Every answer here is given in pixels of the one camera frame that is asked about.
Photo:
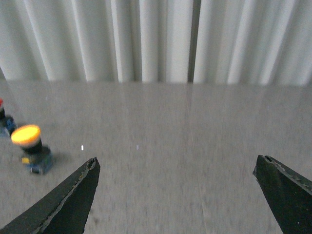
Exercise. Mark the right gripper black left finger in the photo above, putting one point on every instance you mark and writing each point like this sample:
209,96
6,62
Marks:
65,209

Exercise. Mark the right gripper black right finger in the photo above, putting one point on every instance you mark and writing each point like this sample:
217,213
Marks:
288,194

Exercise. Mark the yellow mushroom push button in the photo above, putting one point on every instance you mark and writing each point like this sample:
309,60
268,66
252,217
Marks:
36,156

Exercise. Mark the red mushroom push button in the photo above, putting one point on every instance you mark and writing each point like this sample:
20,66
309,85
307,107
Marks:
7,123

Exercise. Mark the white pleated curtain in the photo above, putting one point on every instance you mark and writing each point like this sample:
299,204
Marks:
198,41

